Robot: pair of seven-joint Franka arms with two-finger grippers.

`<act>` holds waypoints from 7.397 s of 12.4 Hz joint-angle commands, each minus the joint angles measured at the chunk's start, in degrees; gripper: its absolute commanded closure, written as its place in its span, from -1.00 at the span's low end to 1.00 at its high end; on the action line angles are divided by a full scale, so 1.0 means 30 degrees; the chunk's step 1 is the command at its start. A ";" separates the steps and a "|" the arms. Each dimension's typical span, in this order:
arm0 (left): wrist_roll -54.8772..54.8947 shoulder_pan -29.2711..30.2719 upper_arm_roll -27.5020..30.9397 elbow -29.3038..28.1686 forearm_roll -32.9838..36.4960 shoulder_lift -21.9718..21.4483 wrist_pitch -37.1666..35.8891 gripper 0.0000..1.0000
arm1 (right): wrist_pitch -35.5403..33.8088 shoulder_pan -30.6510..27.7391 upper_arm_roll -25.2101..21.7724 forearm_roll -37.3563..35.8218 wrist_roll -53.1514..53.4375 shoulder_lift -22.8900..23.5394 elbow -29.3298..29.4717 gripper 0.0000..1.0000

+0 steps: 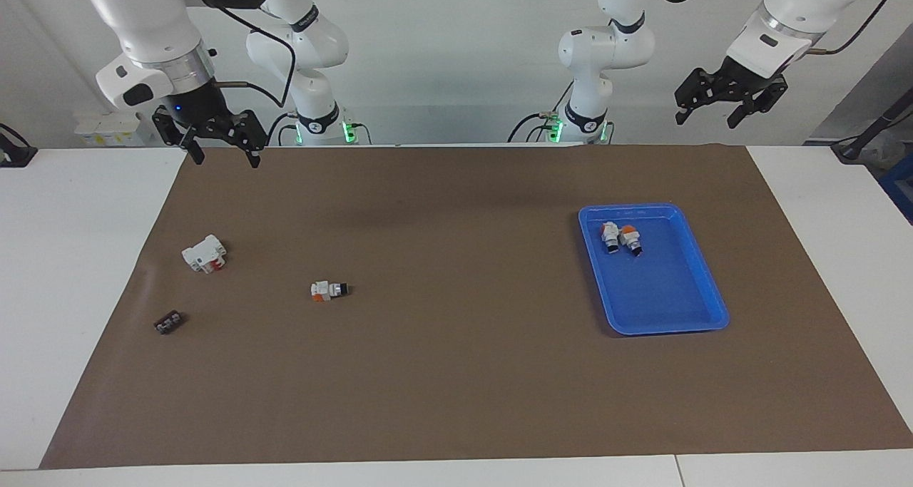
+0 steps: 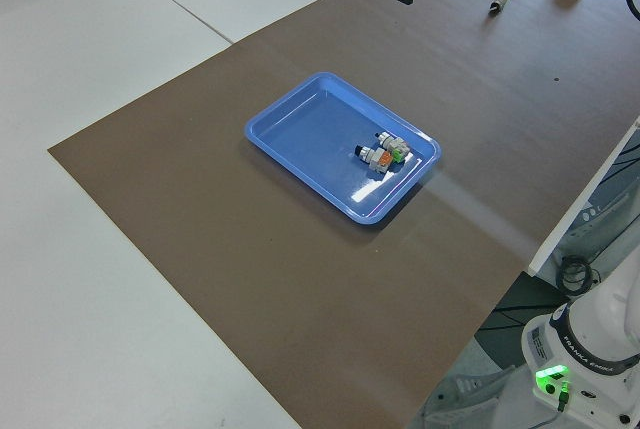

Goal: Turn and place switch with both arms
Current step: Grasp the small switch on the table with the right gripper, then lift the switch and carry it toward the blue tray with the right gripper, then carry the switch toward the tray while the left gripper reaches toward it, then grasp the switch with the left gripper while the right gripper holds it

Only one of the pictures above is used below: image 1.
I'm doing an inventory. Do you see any white orange green button switch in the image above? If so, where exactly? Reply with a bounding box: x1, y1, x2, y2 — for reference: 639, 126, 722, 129
310, 280, 350, 303

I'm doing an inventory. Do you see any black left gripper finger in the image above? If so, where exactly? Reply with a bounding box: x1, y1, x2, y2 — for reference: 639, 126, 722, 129
675, 70, 718, 125
728, 79, 789, 130

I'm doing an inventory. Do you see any white background box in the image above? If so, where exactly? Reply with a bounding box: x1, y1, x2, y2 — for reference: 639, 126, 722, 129
75, 111, 145, 146

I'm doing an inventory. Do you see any black right base cable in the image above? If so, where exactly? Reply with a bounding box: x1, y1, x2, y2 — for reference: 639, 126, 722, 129
265, 111, 299, 146

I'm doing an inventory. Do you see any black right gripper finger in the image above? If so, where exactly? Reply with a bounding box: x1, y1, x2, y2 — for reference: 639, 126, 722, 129
152, 109, 205, 165
227, 109, 268, 168

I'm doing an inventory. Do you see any black clamp mount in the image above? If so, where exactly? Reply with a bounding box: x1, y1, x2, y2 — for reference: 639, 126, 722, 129
0, 123, 38, 168

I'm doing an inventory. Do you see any blue crate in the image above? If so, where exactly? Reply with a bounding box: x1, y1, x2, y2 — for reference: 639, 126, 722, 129
879, 152, 913, 224

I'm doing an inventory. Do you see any brown table mat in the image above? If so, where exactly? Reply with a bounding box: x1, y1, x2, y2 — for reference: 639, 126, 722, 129
39, 143, 913, 470

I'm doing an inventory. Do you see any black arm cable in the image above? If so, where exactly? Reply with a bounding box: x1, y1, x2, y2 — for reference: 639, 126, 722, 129
649, 0, 913, 54
182, 0, 297, 110

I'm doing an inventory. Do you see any black base cable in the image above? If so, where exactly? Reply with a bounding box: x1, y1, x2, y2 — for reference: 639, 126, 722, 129
508, 81, 575, 143
265, 111, 299, 146

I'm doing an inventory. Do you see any black stand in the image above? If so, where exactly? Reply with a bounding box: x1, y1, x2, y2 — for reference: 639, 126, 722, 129
831, 88, 913, 163

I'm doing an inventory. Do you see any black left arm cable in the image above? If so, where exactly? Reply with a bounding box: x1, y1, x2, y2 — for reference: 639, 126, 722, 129
649, 0, 913, 54

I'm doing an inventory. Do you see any blue plastic tray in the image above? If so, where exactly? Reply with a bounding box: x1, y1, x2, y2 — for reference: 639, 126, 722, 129
578, 203, 730, 337

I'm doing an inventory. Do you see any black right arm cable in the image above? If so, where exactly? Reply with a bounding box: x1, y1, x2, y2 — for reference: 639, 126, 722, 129
182, 0, 297, 110

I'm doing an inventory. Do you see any black left base cable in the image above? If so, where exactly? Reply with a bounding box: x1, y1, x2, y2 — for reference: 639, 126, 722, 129
508, 81, 575, 143

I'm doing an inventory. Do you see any white red circuit breaker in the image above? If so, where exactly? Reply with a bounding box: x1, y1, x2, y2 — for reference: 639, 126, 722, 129
181, 235, 229, 275

